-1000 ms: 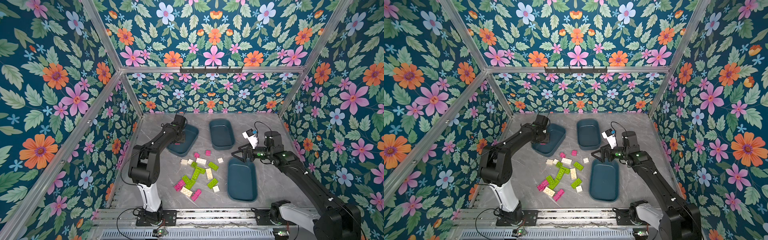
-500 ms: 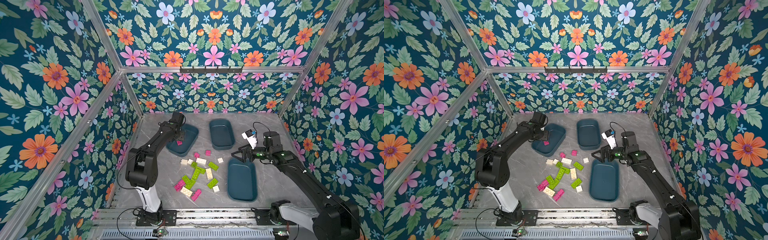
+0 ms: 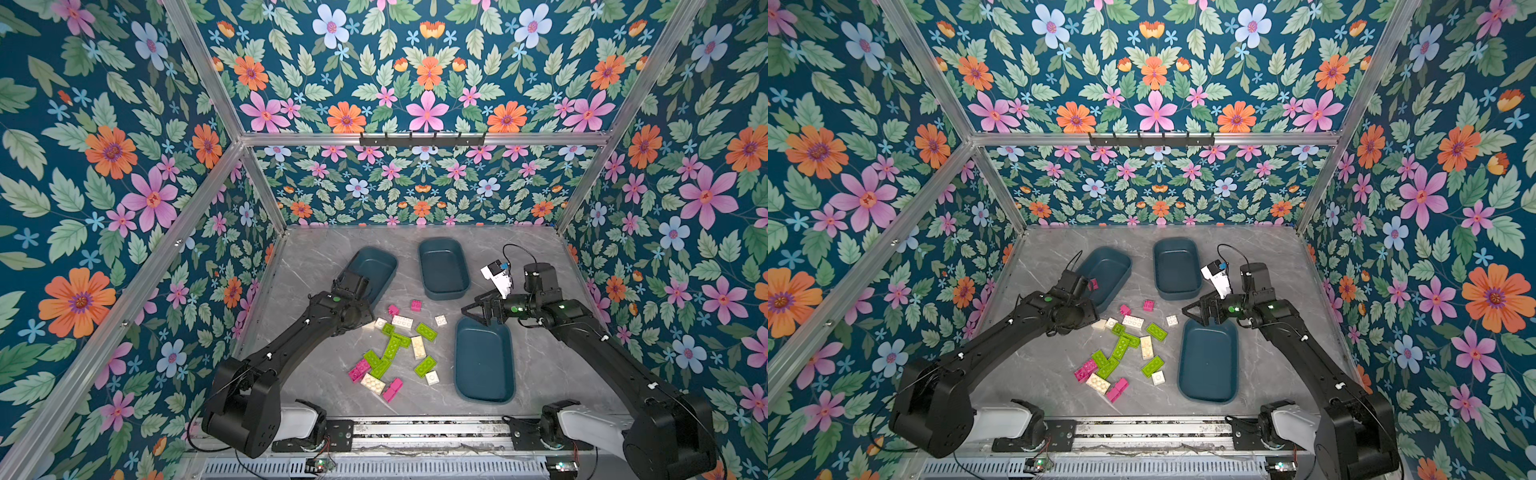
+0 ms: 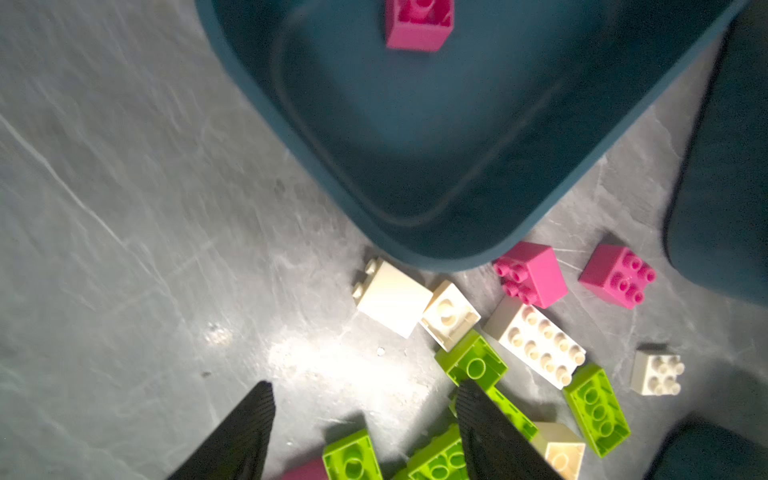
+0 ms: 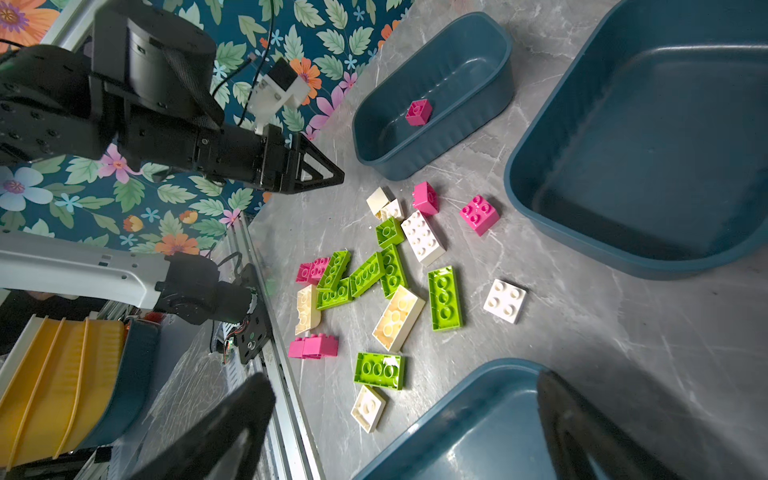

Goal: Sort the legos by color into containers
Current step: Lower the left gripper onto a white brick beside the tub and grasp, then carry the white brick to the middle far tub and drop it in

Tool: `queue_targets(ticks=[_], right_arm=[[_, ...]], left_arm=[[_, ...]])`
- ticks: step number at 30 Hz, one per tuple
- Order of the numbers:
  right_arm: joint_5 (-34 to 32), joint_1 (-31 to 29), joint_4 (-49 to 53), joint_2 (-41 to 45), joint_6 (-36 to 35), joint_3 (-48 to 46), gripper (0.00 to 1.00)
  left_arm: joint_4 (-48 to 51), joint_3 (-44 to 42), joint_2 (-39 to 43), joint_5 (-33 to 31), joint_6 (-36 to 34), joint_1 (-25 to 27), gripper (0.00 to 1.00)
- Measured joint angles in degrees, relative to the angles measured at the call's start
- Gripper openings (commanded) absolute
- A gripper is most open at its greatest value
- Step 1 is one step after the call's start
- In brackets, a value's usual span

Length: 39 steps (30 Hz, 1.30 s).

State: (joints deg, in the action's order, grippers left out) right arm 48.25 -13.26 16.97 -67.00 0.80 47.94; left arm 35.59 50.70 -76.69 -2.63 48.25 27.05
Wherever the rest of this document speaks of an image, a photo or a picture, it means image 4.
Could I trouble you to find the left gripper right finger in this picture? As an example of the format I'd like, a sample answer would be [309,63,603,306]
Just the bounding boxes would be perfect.
[456,380,561,480]

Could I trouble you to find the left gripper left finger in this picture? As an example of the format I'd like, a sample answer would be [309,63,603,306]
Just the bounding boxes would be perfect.
[169,381,276,480]

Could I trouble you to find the pink long brick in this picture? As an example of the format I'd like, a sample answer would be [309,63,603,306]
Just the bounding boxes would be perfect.
[280,458,328,480]

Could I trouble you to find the green small square brick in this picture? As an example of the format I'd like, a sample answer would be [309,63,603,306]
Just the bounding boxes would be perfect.
[435,330,509,391]

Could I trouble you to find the green long brick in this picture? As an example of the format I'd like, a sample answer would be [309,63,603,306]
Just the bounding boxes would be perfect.
[322,429,383,480]
[395,388,538,479]
[563,363,631,458]

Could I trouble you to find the white small brick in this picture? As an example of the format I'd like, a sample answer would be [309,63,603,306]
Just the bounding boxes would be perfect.
[420,280,481,352]
[631,350,686,396]

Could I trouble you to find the pink small brick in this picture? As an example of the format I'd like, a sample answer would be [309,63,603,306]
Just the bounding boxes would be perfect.
[492,241,568,309]
[385,0,455,52]

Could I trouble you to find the white square brick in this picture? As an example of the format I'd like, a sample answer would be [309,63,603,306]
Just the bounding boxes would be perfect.
[352,257,433,338]

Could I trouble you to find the cream long brick centre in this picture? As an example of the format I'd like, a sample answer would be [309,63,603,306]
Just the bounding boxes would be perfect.
[531,422,586,480]

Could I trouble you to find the white long brick top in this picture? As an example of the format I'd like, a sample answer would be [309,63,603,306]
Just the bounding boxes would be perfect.
[483,297,586,390]

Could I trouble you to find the right teal bin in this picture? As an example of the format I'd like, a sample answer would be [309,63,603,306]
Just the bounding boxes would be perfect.
[645,418,767,479]

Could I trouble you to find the teal bin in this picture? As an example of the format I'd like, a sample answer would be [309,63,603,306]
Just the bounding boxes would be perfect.
[196,1,744,272]
[665,1,767,305]
[645,418,767,479]

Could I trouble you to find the pink brick near bins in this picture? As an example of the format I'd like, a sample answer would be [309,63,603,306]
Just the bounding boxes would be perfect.
[578,243,657,310]

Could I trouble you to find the left teal bin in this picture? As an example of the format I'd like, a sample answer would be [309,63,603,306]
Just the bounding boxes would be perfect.
[196,1,744,272]

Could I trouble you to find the middle teal bin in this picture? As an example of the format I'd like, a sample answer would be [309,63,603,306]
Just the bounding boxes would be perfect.
[665,1,767,305]

